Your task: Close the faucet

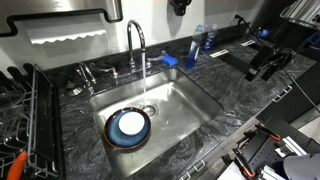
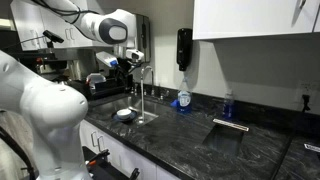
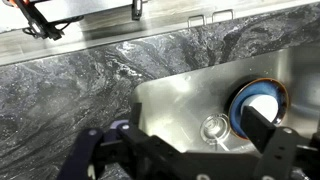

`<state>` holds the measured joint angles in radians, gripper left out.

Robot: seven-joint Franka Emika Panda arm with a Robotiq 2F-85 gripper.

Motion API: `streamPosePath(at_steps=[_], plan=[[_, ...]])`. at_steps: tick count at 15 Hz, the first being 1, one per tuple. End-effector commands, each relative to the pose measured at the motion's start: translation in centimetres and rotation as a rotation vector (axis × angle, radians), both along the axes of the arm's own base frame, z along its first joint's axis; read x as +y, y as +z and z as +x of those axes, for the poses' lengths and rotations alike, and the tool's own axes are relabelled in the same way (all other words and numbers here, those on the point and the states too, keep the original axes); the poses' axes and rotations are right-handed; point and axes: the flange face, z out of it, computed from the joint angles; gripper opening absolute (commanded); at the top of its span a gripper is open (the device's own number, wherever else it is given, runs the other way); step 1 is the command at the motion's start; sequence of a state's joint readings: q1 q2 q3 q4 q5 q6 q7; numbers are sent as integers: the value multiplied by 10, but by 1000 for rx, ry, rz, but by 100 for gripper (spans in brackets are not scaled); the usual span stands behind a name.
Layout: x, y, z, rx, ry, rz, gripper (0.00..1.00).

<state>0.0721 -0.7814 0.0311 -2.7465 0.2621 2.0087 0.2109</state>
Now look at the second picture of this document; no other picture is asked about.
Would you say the chrome gooseneck faucet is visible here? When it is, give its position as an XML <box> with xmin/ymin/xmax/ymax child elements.
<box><xmin>139</xmin><ymin>65</ymin><xmax>156</xmax><ymax>98</ymax></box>

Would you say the steel paper towel dispenser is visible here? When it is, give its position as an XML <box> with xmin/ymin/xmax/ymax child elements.
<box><xmin>134</xmin><ymin>13</ymin><xmax>152</xmax><ymax>64</ymax></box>

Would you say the black dish rack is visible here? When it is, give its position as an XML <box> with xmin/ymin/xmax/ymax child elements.
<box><xmin>68</xmin><ymin>74</ymin><xmax>134</xmax><ymax>101</ymax></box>

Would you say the small blue liquid bottle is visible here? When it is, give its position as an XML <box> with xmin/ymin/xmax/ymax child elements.
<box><xmin>222</xmin><ymin>89</ymin><xmax>235</xmax><ymax>120</ymax></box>

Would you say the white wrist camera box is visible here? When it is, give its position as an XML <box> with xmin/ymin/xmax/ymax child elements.
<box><xmin>95</xmin><ymin>50</ymin><xmax>120</xmax><ymax>69</ymax></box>

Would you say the black wall soap dispenser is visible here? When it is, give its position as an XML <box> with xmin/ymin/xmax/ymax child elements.
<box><xmin>176</xmin><ymin>27</ymin><xmax>194</xmax><ymax>72</ymax></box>

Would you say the black power plug with cable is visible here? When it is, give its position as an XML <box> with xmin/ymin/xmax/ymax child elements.
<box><xmin>301</xmin><ymin>94</ymin><xmax>312</xmax><ymax>114</ymax></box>

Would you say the white wall outlet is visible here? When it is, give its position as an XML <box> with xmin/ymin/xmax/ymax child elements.
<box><xmin>295</xmin><ymin>80</ymin><xmax>320</xmax><ymax>105</ymax></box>

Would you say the running water stream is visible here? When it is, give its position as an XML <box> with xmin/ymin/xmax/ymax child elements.
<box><xmin>140</xmin><ymin>73</ymin><xmax>146</xmax><ymax>123</ymax></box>

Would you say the white upper cabinet with handle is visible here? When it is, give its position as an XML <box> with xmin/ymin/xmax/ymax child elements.
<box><xmin>192</xmin><ymin>0</ymin><xmax>320</xmax><ymax>41</ymax></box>

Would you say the white lower cabinet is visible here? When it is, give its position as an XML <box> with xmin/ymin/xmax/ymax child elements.
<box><xmin>79</xmin><ymin>119</ymin><xmax>183</xmax><ymax>180</ymax></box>

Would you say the chrome sink side handle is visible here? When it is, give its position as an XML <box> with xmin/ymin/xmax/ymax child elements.
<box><xmin>130</xmin><ymin>83</ymin><xmax>140</xmax><ymax>97</ymax></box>

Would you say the countertop trash chute opening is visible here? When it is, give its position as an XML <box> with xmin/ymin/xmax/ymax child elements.
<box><xmin>201</xmin><ymin>117</ymin><xmax>250</xmax><ymax>156</ymax></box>

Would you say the stainless steel sink basin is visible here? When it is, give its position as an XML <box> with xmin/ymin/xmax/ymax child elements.
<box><xmin>89</xmin><ymin>94</ymin><xmax>174</xmax><ymax>127</ymax></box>

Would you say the white ceramic bowl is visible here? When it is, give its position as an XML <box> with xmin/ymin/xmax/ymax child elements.
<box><xmin>116</xmin><ymin>108</ymin><xmax>133</xmax><ymax>120</ymax></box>

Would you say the black camera on stand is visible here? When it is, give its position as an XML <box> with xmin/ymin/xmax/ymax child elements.
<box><xmin>42</xmin><ymin>29</ymin><xmax>65</xmax><ymax>49</ymax></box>

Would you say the black tool with orange tip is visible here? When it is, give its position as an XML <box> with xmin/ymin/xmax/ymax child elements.
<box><xmin>84</xmin><ymin>148</ymin><xmax>111</xmax><ymax>168</ymax></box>

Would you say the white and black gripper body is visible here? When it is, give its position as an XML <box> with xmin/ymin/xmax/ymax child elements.
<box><xmin>125</xmin><ymin>48</ymin><xmax>146</xmax><ymax>64</ymax></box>

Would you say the white container in rack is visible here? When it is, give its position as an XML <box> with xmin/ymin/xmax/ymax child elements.
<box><xmin>85</xmin><ymin>72</ymin><xmax>107</xmax><ymax>91</ymax></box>

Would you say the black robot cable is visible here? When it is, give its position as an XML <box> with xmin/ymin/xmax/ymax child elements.
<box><xmin>31</xmin><ymin>0</ymin><xmax>101</xmax><ymax>26</ymax></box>

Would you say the clear dish soap bottle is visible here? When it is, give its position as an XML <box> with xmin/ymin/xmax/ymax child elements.
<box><xmin>176</xmin><ymin>76</ymin><xmax>193</xmax><ymax>114</ymax></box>

